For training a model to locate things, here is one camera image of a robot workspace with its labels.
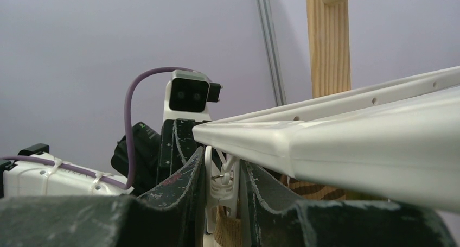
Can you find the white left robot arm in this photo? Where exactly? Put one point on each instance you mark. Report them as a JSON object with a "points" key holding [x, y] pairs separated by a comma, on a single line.
{"points": [[35, 172]]}

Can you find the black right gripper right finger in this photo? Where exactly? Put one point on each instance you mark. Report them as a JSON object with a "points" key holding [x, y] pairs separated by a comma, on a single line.
{"points": [[273, 215]]}

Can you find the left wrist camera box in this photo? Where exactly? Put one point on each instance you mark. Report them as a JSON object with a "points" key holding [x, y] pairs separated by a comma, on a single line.
{"points": [[187, 95]]}

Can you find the left wooden rack post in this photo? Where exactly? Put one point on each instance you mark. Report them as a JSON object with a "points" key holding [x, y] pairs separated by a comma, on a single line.
{"points": [[328, 33]]}

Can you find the white clip drying hanger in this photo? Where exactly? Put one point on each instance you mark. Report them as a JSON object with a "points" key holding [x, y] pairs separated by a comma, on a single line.
{"points": [[398, 140]]}

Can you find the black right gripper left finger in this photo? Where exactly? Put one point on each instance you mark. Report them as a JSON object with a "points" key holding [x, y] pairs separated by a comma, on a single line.
{"points": [[170, 214]]}

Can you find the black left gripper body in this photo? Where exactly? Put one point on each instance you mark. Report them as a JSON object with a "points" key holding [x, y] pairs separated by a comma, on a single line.
{"points": [[177, 146]]}

